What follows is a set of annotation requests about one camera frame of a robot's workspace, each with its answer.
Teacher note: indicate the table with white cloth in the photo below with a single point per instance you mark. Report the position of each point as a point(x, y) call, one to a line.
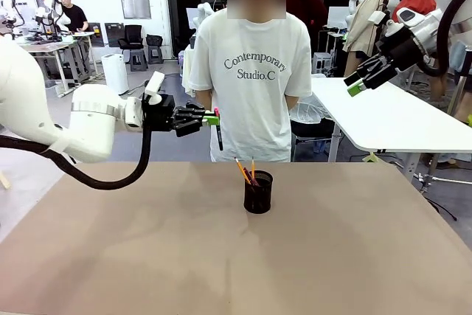
point(188, 68)

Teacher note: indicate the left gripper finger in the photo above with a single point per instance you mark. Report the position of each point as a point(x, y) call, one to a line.
point(190, 127)
point(191, 110)

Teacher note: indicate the black marker with red cap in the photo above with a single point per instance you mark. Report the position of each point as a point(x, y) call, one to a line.
point(220, 138)

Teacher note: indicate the bin with clear plastic bag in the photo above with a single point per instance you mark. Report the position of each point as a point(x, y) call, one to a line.
point(309, 127)

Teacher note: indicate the person in white t-shirt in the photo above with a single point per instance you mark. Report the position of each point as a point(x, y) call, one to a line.
point(250, 71)

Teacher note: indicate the black office chair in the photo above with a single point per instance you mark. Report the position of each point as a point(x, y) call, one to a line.
point(132, 32)

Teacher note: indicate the white background monitor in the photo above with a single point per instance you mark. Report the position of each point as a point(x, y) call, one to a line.
point(337, 16)

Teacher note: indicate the person's left forearm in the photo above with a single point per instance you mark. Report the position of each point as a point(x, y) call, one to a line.
point(291, 100)

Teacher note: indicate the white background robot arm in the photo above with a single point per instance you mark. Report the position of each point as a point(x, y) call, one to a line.
point(204, 9)

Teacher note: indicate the white robot at desk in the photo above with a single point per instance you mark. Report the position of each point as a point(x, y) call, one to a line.
point(9, 16)

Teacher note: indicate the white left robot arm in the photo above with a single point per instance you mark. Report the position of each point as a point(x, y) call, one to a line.
point(92, 123)

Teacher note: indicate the grey work desk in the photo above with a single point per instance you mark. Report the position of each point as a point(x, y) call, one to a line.
point(48, 46)

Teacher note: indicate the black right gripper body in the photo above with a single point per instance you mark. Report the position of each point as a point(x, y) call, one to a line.
point(402, 49)

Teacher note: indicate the wooden stick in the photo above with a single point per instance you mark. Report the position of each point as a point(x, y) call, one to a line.
point(4, 181)

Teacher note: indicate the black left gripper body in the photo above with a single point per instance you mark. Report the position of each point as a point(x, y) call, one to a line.
point(160, 114)

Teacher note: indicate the seated person in black t-shirt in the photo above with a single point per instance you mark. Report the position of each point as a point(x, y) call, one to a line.
point(75, 16)

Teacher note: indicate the white side table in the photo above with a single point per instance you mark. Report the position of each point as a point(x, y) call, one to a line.
point(387, 119)

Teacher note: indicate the dark wall board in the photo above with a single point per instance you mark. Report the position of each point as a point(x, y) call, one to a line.
point(94, 34)
point(113, 34)

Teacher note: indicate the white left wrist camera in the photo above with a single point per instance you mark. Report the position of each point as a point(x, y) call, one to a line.
point(155, 84)

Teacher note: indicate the black stool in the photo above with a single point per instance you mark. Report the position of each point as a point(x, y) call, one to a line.
point(155, 40)

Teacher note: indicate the yellow pencil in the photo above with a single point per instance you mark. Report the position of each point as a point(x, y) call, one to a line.
point(239, 165)
point(253, 167)

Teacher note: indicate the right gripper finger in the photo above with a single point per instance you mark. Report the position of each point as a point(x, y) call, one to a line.
point(378, 77)
point(365, 69)

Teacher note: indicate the white computer case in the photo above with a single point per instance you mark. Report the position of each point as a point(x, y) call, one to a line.
point(322, 62)

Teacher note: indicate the black mesh pen holder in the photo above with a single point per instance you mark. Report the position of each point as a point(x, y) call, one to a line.
point(258, 200)

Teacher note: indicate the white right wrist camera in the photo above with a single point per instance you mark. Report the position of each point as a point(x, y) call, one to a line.
point(378, 18)

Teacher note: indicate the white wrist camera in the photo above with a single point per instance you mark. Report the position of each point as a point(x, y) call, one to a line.
point(155, 84)
point(378, 18)

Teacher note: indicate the mannequin in beige jacket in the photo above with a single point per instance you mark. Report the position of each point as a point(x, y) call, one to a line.
point(363, 23)

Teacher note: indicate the person's right forearm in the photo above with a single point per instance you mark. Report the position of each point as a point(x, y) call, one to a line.
point(203, 98)

